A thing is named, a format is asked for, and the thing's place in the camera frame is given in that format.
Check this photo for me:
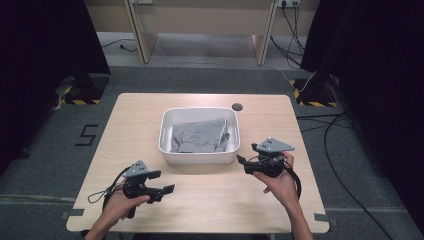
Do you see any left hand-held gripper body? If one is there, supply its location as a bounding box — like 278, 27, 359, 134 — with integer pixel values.
121, 159, 165, 205

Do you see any person's left hand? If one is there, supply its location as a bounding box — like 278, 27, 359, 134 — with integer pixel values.
100, 189, 151, 229

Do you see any white plastic basin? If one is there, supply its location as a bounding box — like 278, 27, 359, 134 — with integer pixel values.
158, 106, 241, 165

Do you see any person's right hand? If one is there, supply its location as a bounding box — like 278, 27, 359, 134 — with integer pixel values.
252, 151, 300, 212

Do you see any right hand-held gripper cable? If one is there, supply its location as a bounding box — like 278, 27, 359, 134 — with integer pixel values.
283, 165, 303, 200

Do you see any bundle of black hanging cables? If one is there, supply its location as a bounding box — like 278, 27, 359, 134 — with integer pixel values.
269, 4, 307, 68

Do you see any black curtain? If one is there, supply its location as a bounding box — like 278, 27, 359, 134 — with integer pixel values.
299, 0, 424, 231
0, 0, 112, 176

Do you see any grey garment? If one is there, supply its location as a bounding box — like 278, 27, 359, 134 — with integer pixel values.
170, 118, 231, 154

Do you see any stand base with striped tape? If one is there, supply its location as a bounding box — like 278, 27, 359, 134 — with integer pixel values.
54, 73, 111, 106
289, 74, 340, 108

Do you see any short black floor cable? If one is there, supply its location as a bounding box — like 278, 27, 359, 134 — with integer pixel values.
100, 38, 138, 54

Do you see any left hand-held gripper cable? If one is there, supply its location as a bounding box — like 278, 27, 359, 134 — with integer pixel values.
87, 166, 132, 210

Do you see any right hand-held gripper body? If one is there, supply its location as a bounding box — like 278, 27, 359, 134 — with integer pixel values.
244, 136, 296, 179

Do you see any long black floor cable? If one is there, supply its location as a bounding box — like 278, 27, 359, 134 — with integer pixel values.
295, 112, 395, 240

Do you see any hand-held gripper cable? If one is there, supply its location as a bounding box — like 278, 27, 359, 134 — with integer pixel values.
87, 166, 132, 210
283, 165, 303, 200

